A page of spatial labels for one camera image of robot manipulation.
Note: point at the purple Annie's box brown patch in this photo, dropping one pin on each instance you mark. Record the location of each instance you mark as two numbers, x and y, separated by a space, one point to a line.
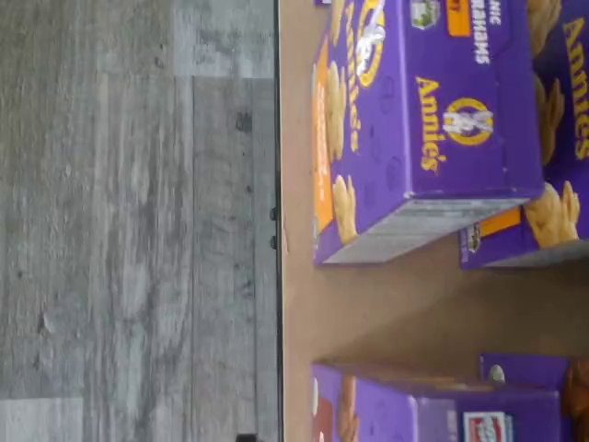
391 414

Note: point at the black metal shelf rack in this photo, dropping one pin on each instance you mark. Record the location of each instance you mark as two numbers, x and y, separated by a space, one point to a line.
278 138

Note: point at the brown wooden shelf board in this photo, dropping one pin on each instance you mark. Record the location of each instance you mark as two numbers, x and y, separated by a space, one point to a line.
414 313

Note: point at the purple Annie's box yellow patch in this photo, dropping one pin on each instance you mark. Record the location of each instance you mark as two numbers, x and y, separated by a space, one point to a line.
437 115
561 216

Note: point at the purple Annie's snack box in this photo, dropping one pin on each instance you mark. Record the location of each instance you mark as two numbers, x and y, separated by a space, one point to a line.
524 368

